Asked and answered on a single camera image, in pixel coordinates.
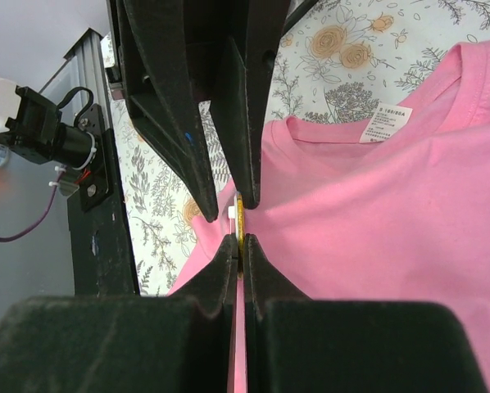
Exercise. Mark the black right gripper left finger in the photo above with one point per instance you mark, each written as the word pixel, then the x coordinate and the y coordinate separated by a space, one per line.
pixel 179 343

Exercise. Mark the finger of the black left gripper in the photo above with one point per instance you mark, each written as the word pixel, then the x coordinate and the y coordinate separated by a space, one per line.
pixel 159 96
pixel 231 47

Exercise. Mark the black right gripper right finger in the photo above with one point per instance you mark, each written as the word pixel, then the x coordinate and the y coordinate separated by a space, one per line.
pixel 296 344

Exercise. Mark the pink t-shirt garment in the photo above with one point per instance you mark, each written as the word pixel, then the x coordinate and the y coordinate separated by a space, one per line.
pixel 408 218

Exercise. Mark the floral patterned table mat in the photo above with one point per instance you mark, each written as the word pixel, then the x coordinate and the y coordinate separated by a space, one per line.
pixel 335 65

